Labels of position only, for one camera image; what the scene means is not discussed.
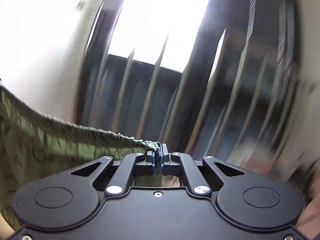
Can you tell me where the green patterned garment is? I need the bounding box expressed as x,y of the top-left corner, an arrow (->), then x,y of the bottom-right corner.
1,86 -> 160,231

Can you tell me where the dark framed window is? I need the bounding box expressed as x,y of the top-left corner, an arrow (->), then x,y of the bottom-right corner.
75,0 -> 300,178

